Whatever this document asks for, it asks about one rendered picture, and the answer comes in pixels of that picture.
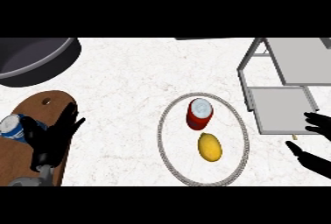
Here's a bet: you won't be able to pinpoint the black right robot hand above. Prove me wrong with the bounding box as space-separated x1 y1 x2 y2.
284 111 331 179

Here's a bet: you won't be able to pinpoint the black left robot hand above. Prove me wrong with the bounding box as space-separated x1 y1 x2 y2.
20 101 88 172

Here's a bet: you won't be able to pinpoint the grey tiered shelf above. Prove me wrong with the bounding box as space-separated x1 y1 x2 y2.
237 38 331 136

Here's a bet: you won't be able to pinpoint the yellow lemon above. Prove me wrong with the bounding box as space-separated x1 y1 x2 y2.
197 132 224 162

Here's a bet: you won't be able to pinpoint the round white placemat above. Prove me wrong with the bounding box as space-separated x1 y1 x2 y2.
157 92 252 187

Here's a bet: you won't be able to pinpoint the brown wooden cutting board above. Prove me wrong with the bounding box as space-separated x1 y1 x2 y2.
0 89 79 187

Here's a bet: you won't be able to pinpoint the blue and white can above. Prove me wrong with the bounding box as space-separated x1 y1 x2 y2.
0 114 49 144

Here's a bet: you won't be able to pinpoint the dark grey pot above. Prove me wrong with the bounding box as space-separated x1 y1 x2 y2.
0 38 83 88

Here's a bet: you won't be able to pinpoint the red can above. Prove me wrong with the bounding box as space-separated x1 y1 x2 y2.
185 98 215 131

